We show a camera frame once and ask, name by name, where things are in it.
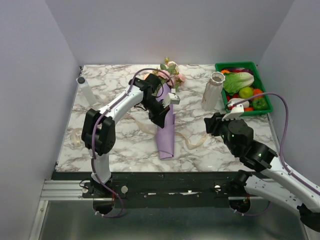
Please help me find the purple toy onion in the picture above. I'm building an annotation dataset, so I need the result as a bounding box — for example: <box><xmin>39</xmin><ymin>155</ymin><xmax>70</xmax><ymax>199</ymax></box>
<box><xmin>224</xmin><ymin>67</ymin><xmax>254</xmax><ymax>75</ymax></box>

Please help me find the toy lettuce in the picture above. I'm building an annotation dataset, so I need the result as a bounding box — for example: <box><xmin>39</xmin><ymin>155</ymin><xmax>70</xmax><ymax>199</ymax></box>
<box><xmin>223</xmin><ymin>72</ymin><xmax>254</xmax><ymax>94</ymax></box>

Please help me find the orange toy carrot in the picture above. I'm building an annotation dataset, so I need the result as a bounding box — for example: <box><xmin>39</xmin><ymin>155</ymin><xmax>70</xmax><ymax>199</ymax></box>
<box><xmin>244</xmin><ymin>107</ymin><xmax>254</xmax><ymax>112</ymax></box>

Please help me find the white bottle black cap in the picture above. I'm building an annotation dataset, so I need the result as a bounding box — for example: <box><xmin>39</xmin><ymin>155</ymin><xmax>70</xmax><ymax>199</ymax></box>
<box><xmin>76</xmin><ymin>76</ymin><xmax>97</xmax><ymax>106</ymax></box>

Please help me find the beige ribbon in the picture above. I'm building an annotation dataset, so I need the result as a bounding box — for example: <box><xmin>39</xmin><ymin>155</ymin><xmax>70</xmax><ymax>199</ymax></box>
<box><xmin>70</xmin><ymin>114</ymin><xmax>209</xmax><ymax>150</ymax></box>

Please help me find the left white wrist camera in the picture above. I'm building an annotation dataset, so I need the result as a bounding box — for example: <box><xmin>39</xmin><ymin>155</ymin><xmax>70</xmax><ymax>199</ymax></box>
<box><xmin>162</xmin><ymin>92</ymin><xmax>180</xmax><ymax>108</ymax></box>

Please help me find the purple wrapping paper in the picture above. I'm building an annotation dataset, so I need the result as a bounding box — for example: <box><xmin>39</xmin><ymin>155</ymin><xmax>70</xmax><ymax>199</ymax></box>
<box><xmin>155</xmin><ymin>84</ymin><xmax>176</xmax><ymax>160</ymax></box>

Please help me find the white ribbed ceramic vase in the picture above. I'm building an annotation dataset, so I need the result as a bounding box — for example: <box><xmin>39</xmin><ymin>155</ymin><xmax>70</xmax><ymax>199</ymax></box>
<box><xmin>201</xmin><ymin>71</ymin><xmax>225</xmax><ymax>111</ymax></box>

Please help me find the white toy potato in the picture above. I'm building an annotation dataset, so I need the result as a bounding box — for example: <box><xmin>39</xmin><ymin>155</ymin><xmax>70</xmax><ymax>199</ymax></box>
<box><xmin>227</xmin><ymin>98</ymin><xmax>250</xmax><ymax>108</ymax></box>

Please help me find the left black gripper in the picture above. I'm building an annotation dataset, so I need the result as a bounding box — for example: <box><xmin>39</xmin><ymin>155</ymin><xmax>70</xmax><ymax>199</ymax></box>
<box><xmin>140</xmin><ymin>97</ymin><xmax>170</xmax><ymax>130</ymax></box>

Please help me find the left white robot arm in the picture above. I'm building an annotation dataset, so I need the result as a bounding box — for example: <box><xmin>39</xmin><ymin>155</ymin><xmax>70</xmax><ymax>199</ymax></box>
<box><xmin>81</xmin><ymin>73</ymin><xmax>170</xmax><ymax>198</ymax></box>

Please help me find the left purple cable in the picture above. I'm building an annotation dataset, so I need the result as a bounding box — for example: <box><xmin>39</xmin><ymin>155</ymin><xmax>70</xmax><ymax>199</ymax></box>
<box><xmin>89</xmin><ymin>68</ymin><xmax>176</xmax><ymax>218</ymax></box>

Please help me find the green toy bell pepper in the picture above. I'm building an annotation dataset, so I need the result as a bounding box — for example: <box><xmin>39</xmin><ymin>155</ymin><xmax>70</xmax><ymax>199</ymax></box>
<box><xmin>252</xmin><ymin>97</ymin><xmax>268</xmax><ymax>111</ymax></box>

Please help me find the pink artificial flower bouquet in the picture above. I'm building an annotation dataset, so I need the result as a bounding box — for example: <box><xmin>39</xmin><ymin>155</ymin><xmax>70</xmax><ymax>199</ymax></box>
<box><xmin>151</xmin><ymin>57</ymin><xmax>186</xmax><ymax>94</ymax></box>

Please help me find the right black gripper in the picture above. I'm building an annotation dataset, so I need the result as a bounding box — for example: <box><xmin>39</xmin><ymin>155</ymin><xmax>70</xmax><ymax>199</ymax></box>
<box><xmin>203</xmin><ymin>111</ymin><xmax>238</xmax><ymax>155</ymax></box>

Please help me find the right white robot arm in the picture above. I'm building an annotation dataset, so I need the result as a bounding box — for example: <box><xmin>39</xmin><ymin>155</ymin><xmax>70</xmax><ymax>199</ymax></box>
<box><xmin>204</xmin><ymin>112</ymin><xmax>320</xmax><ymax>232</ymax></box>

